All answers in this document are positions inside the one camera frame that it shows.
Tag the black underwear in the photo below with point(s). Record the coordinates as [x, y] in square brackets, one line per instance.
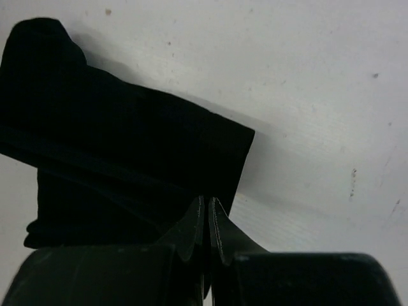
[117, 163]

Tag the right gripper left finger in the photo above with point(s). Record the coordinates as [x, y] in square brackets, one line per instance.
[167, 272]

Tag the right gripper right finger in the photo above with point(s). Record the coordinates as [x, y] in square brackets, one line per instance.
[244, 273]

